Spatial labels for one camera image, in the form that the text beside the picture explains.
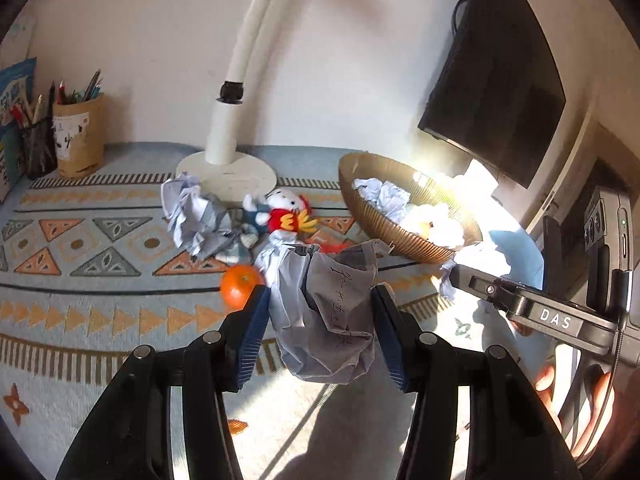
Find orange mandarin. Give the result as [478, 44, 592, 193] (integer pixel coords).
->
[220, 264, 266, 309]

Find white desk lamp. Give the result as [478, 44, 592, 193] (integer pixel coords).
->
[175, 0, 296, 206]

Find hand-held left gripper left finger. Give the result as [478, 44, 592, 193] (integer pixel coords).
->
[55, 285, 272, 480]

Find red and blue plush doll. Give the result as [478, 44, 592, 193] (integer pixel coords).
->
[242, 187, 351, 256]

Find black monitor cable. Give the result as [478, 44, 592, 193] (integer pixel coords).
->
[451, 0, 472, 38]

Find white paper wad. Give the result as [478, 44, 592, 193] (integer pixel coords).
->
[439, 241, 513, 302]
[352, 177, 413, 223]
[255, 239, 379, 386]

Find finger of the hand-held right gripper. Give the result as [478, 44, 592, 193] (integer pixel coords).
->
[447, 264, 523, 311]

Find bunch of pens and pencils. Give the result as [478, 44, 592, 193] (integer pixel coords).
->
[10, 80, 56, 128]
[50, 69, 103, 106]

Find three-ball dango plush toy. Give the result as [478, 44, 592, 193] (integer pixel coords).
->
[405, 202, 467, 249]

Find person's right hand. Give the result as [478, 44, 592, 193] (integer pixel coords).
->
[534, 365, 615, 461]

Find brown paper pen holder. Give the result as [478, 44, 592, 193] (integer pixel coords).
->
[52, 92, 106, 179]

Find black monitor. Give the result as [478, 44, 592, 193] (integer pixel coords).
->
[417, 0, 568, 189]

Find patterned woven table mat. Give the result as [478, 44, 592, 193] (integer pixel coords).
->
[0, 142, 551, 480]

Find woven wicker basket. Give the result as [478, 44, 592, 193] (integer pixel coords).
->
[338, 152, 483, 265]

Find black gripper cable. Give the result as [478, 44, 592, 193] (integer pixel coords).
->
[570, 269, 632, 458]

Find pile of paper balls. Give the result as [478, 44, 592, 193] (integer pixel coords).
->
[160, 172, 261, 266]

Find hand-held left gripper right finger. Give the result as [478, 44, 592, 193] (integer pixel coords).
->
[370, 282, 583, 480]

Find black mesh pen holder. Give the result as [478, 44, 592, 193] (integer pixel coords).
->
[19, 117, 58, 181]

